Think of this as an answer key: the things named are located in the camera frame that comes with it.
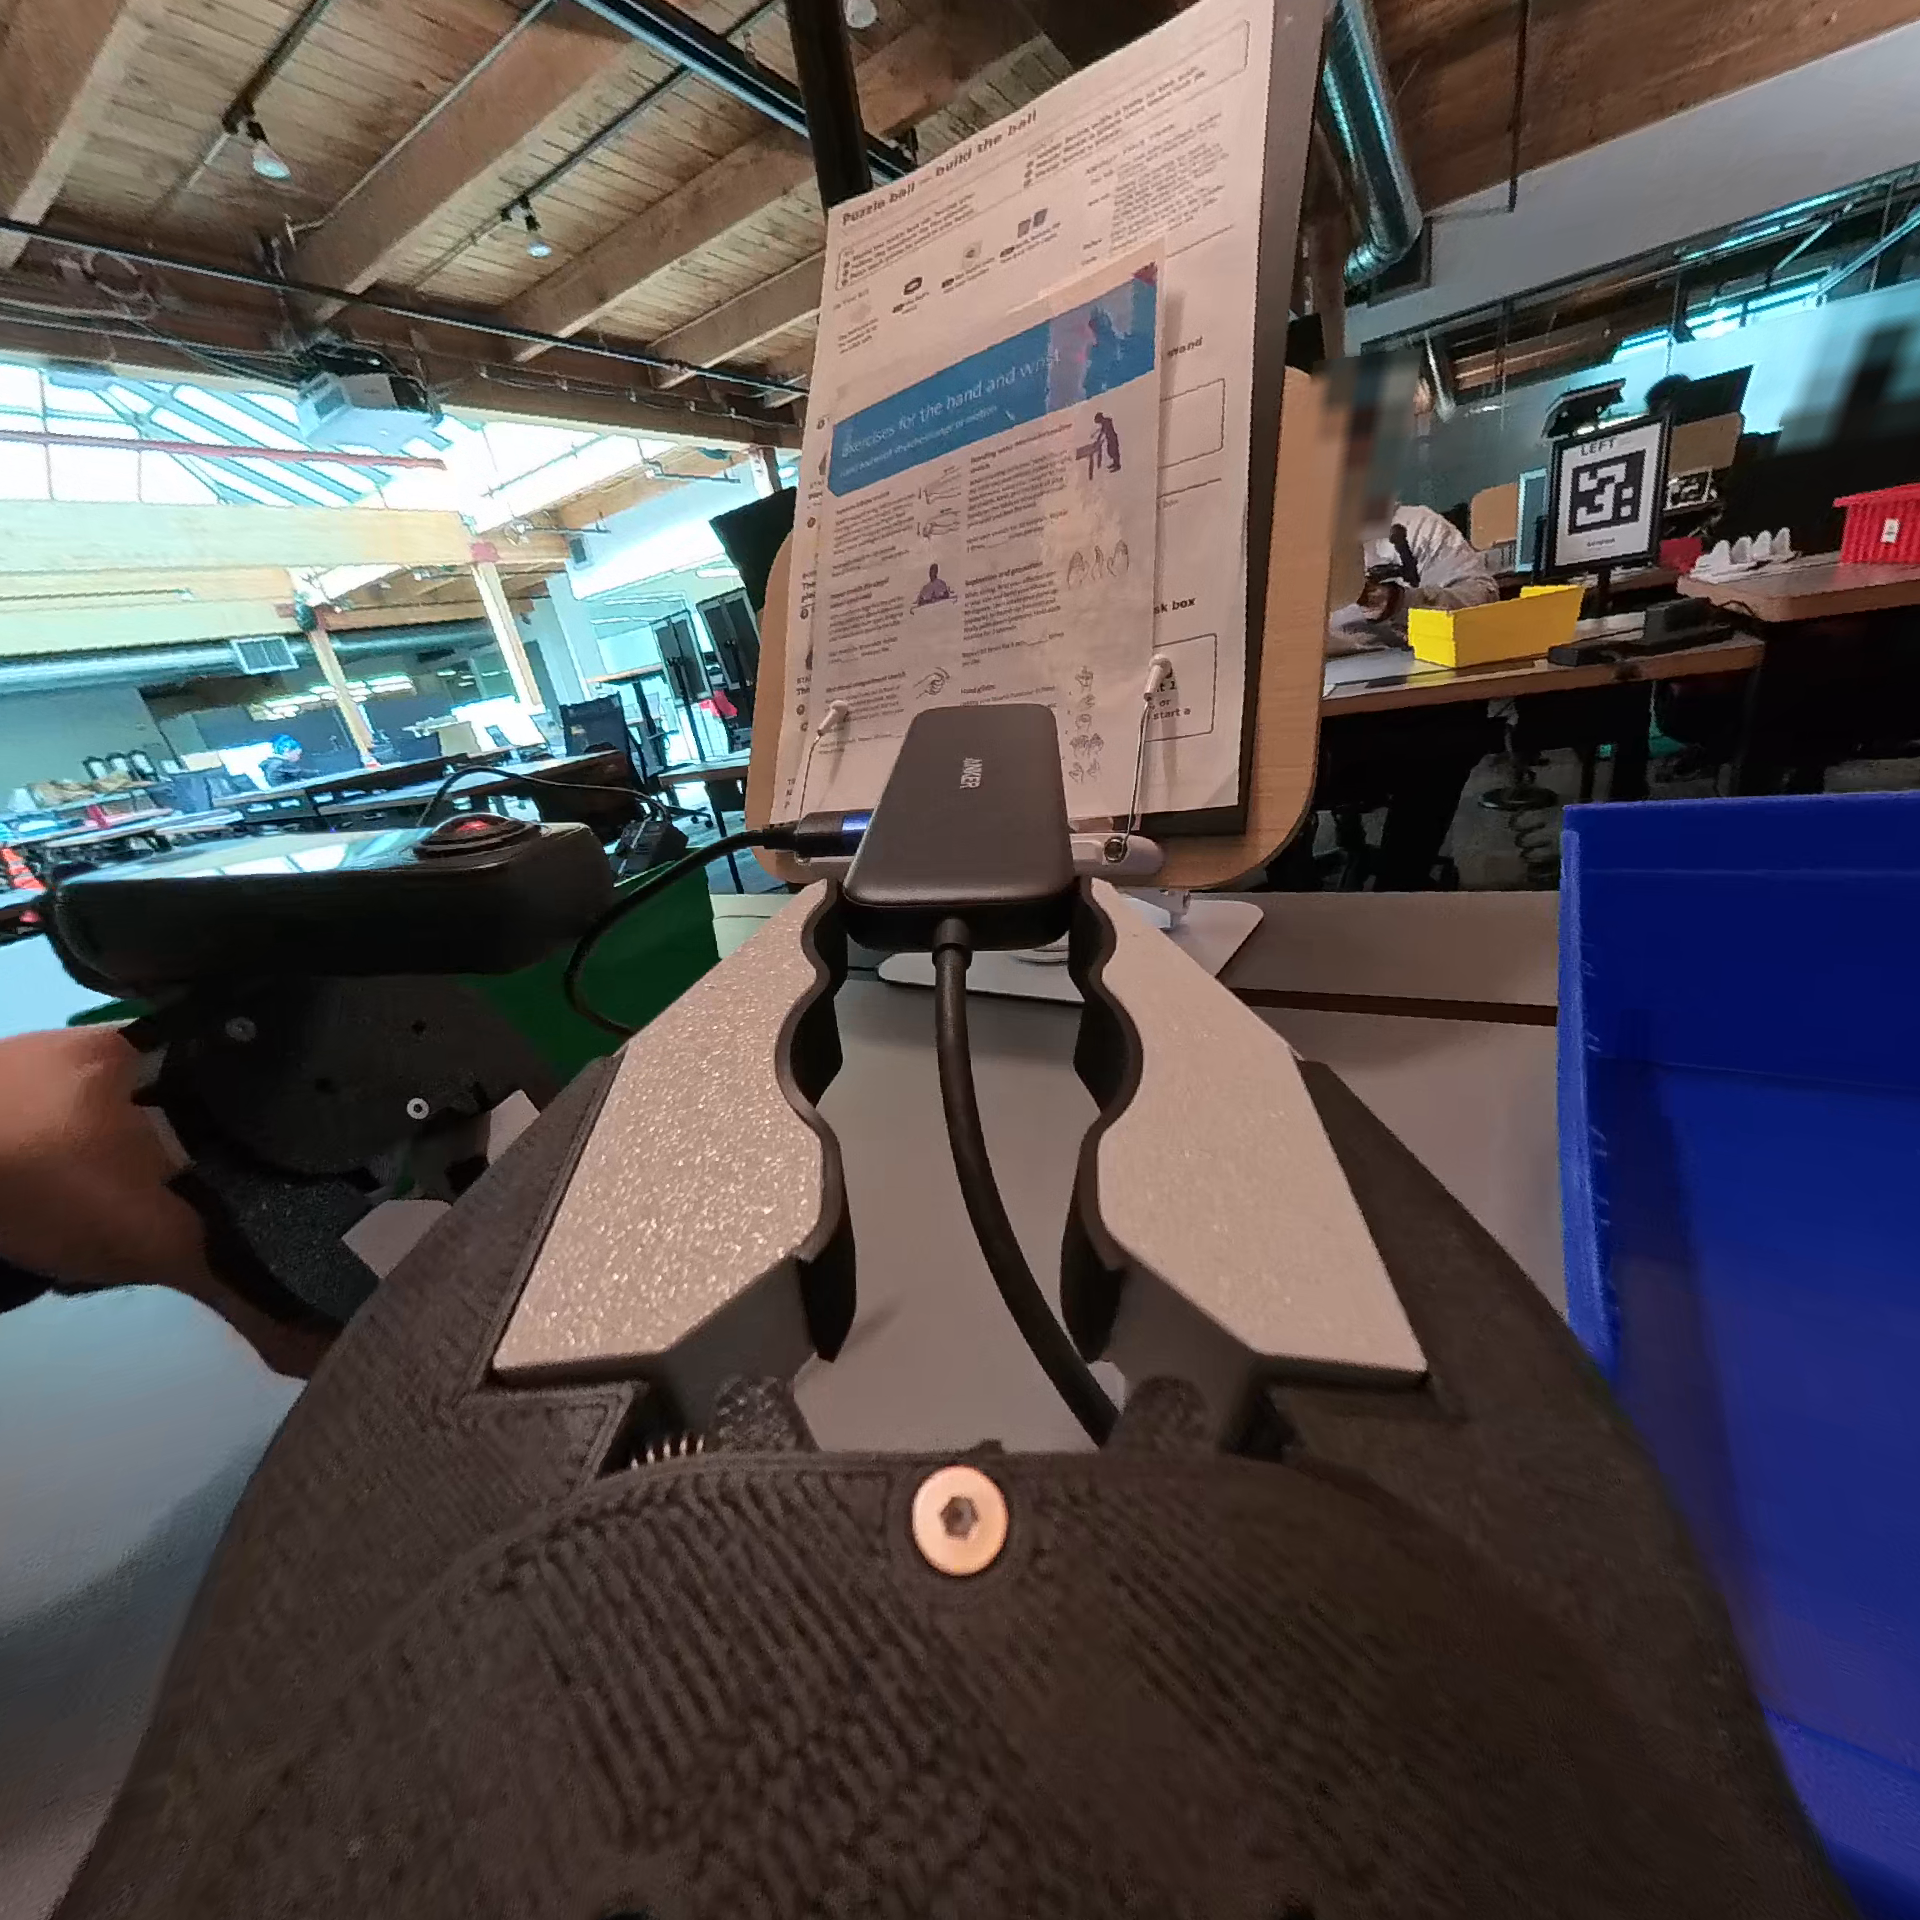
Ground instruction sheet stand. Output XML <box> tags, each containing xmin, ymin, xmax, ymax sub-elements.
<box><xmin>745</xmin><ymin>0</ymin><xmax>1338</xmax><ymax>994</ymax></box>

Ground black white marker sign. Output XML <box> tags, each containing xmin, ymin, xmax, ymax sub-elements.
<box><xmin>1545</xmin><ymin>417</ymin><xmax>1670</xmax><ymax>574</ymax></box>

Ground wooden top desk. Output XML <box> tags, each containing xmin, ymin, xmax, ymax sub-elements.
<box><xmin>1319</xmin><ymin>632</ymin><xmax>1769</xmax><ymax>711</ymax></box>

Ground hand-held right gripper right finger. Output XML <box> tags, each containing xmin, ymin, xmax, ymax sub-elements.
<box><xmin>1062</xmin><ymin>882</ymin><xmax>1431</xmax><ymax>1422</ymax></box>

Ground ceiling projector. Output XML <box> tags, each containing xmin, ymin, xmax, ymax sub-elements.
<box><xmin>298</xmin><ymin>352</ymin><xmax>446</xmax><ymax>454</ymax></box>

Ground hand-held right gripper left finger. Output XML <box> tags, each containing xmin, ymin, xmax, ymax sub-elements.
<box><xmin>489</xmin><ymin>882</ymin><xmax>857</xmax><ymax>1422</ymax></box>

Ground yellow plastic bin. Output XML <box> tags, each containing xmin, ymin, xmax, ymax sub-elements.
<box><xmin>1407</xmin><ymin>586</ymin><xmax>1589</xmax><ymax>673</ymax></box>

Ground thin black hub cable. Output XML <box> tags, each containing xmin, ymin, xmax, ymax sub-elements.
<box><xmin>932</xmin><ymin>920</ymin><xmax>1124</xmax><ymax>1443</ymax></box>

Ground black monitor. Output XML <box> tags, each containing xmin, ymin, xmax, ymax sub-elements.
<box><xmin>709</xmin><ymin>487</ymin><xmax>797</xmax><ymax>617</ymax></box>

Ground blue plastic bin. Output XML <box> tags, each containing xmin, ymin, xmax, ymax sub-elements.
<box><xmin>1557</xmin><ymin>797</ymin><xmax>1920</xmax><ymax>1920</ymax></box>

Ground silver ventilation duct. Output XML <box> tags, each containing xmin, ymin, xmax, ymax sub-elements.
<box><xmin>1319</xmin><ymin>0</ymin><xmax>1425</xmax><ymax>291</ymax></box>

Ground green plastic bin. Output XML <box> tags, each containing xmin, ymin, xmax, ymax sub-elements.
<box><xmin>67</xmin><ymin>862</ymin><xmax>721</xmax><ymax>1057</ymax></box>

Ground black metal pole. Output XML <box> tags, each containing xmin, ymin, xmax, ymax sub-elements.
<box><xmin>787</xmin><ymin>0</ymin><xmax>875</xmax><ymax>213</ymax></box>

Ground orange USB cable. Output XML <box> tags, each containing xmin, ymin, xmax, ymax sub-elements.
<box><xmin>567</xmin><ymin>809</ymin><xmax>875</xmax><ymax>1040</ymax></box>

